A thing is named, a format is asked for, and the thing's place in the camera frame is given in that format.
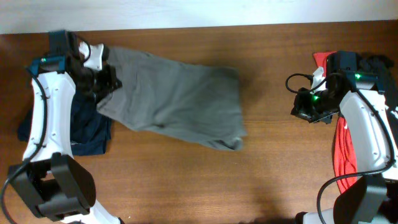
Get black garment with white print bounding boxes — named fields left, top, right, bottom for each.
left=359, top=55, right=397, bottom=124

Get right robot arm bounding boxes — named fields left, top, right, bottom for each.
left=291, top=51, right=397, bottom=223

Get grey shorts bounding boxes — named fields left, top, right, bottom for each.
left=97, top=47, right=246, bottom=151

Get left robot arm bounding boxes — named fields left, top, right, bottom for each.
left=4, top=30, right=122, bottom=224

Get red garment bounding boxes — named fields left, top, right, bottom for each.
left=313, top=51, right=357, bottom=194

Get dark navy folded garment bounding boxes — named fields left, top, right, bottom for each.
left=17, top=91, right=113, bottom=156

